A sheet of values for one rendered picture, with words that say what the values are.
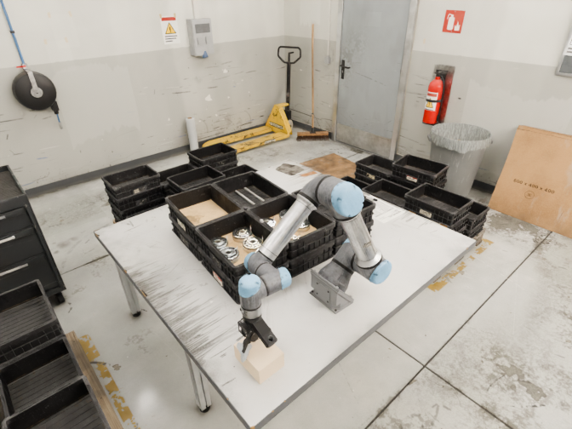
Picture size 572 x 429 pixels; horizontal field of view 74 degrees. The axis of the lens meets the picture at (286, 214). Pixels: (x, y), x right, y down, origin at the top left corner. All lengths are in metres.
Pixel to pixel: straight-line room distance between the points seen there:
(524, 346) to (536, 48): 2.56
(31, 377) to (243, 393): 1.15
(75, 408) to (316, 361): 1.01
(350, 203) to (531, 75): 3.12
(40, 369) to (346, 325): 1.49
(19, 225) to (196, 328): 1.52
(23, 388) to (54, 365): 0.15
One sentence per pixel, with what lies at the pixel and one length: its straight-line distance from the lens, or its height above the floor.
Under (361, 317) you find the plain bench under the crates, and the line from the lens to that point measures 1.75.
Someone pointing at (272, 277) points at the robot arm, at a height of 1.09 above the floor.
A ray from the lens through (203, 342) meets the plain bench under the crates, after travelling 1.68.
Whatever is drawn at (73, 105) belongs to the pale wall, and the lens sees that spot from 4.83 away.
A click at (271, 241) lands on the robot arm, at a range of 1.43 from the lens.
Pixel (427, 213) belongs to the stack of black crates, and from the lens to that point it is 2.94.
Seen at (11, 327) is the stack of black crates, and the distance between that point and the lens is 2.44.
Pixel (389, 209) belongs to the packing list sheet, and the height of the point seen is 0.70.
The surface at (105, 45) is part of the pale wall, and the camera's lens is 4.86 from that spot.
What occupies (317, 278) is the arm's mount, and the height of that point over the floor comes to 0.82.
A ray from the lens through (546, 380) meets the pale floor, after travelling 2.79.
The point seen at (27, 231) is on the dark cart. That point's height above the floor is 0.65.
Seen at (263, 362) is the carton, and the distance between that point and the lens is 1.49.
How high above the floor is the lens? 1.96
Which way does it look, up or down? 31 degrees down
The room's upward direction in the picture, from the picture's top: 1 degrees counter-clockwise
